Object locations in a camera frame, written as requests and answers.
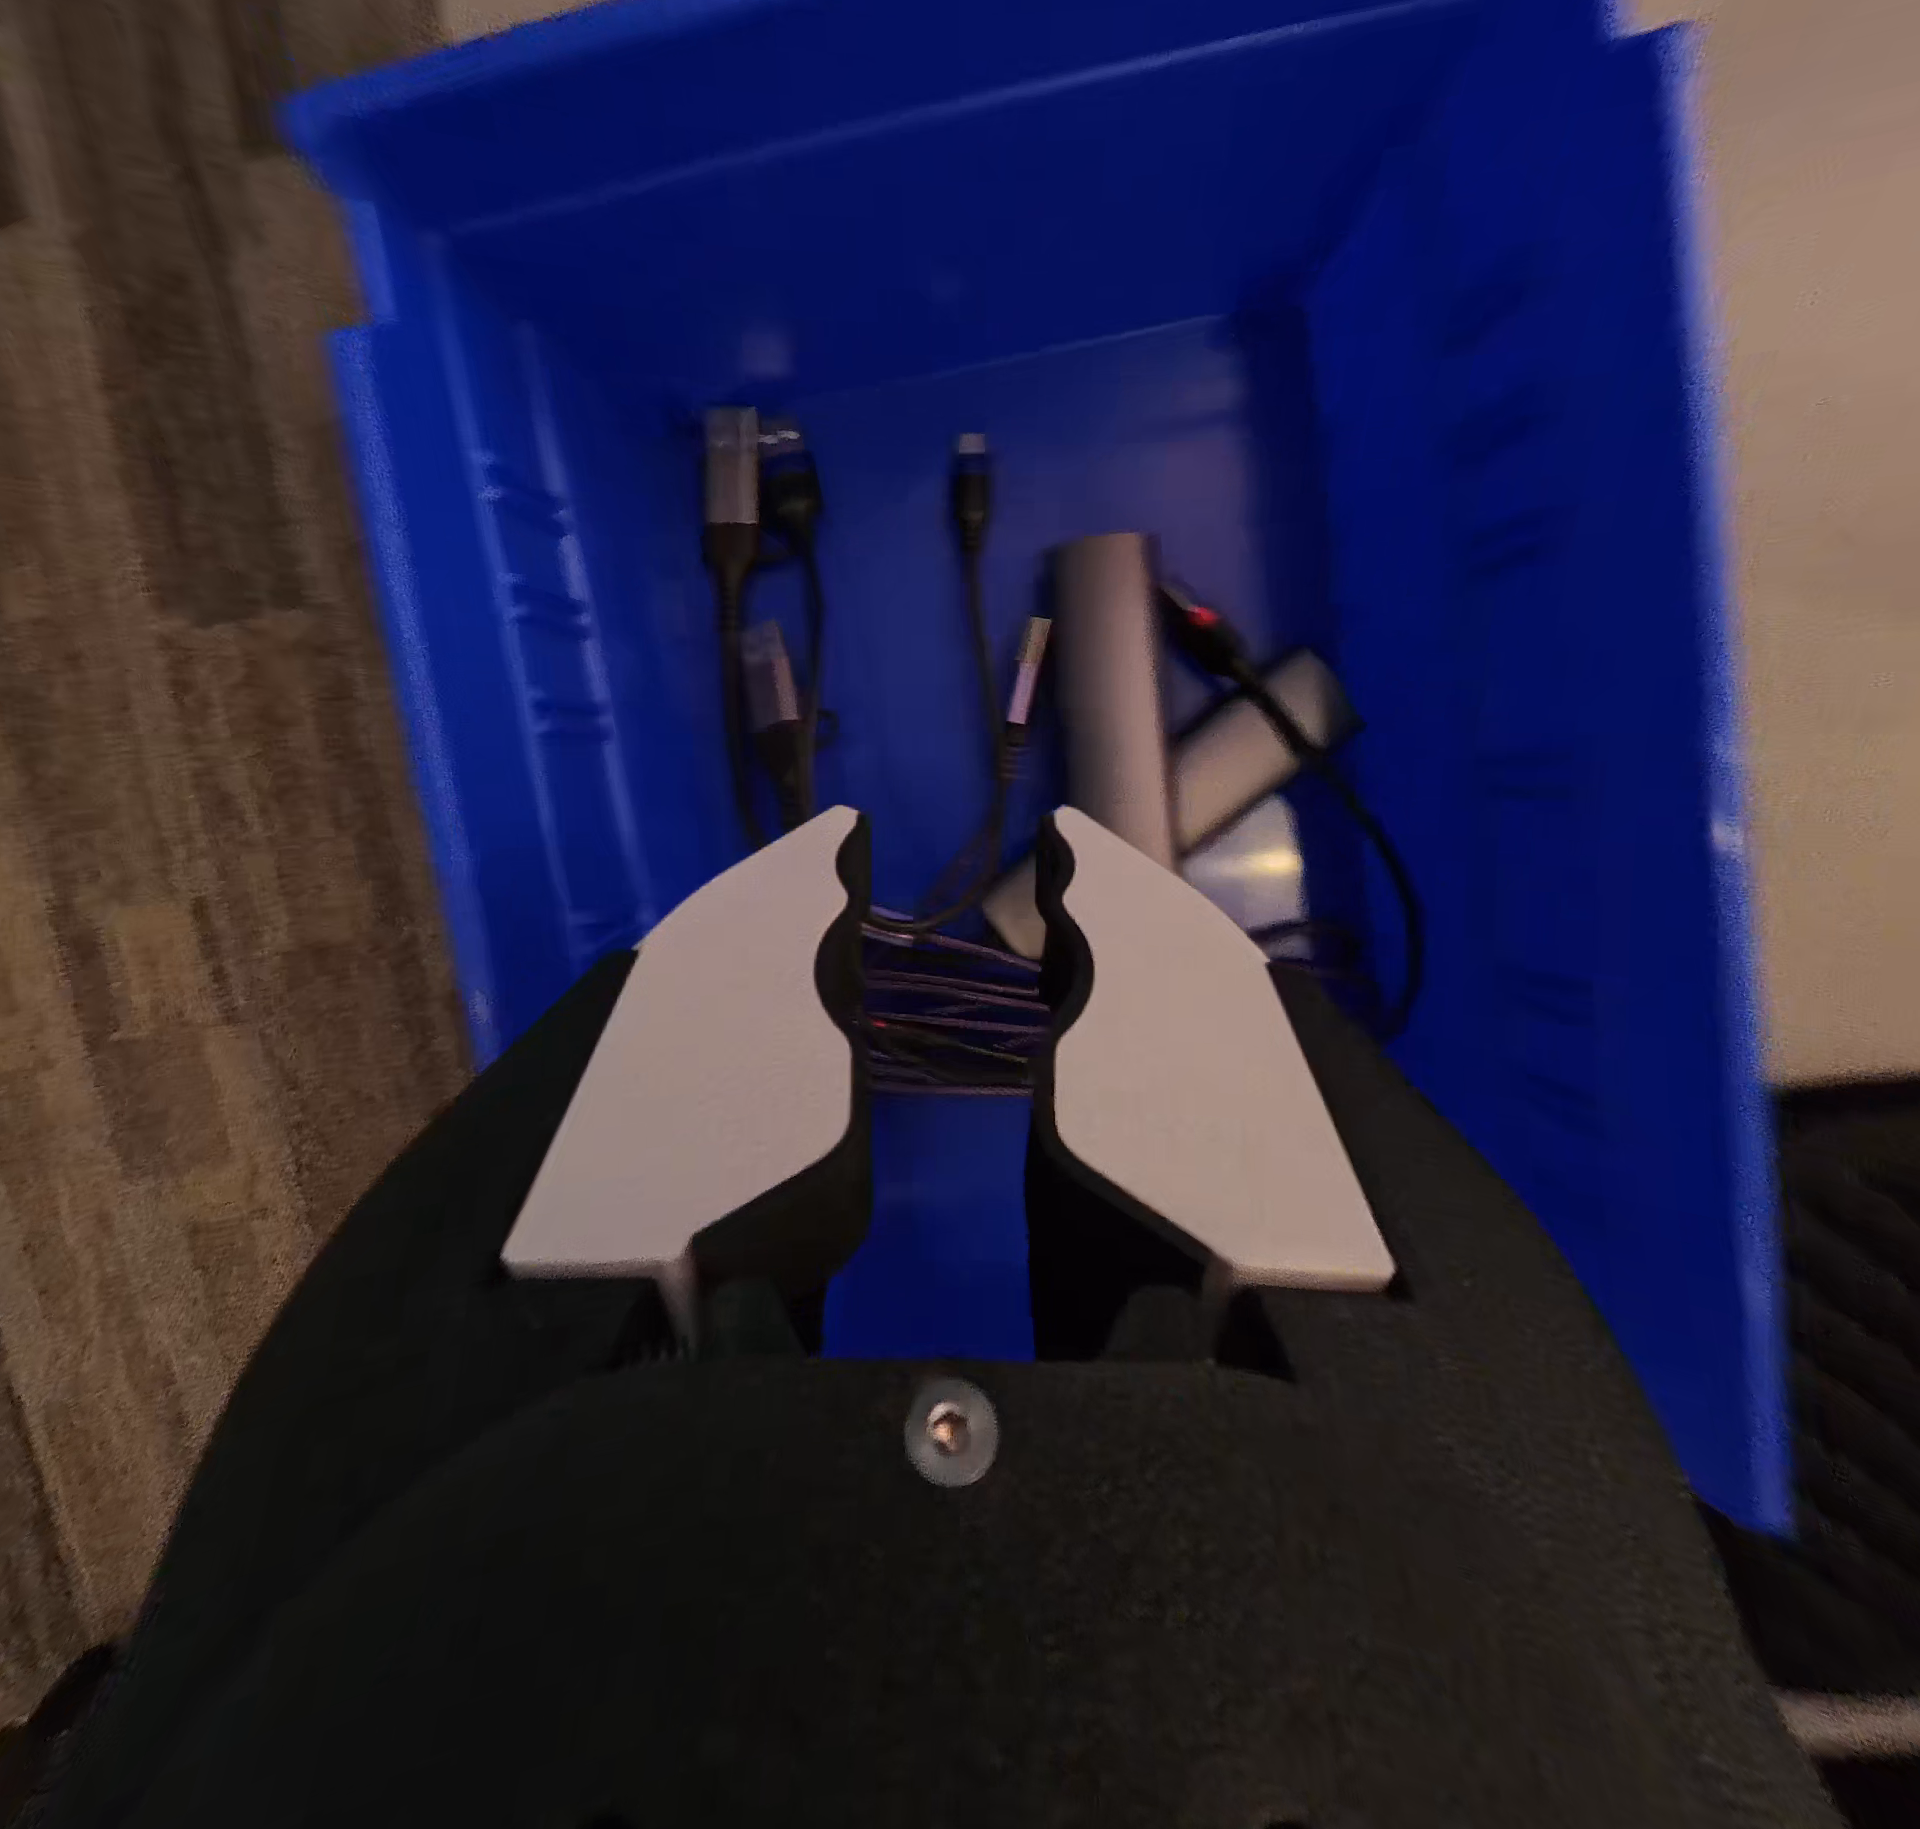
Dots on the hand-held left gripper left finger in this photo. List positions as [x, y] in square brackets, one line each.
[691, 1080]

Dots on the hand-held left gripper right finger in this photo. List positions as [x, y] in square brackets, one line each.
[1216, 1094]

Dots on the blue plastic bin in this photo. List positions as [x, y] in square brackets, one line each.
[960, 207]

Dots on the black wrist rest pad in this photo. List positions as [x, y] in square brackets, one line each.
[1852, 1334]

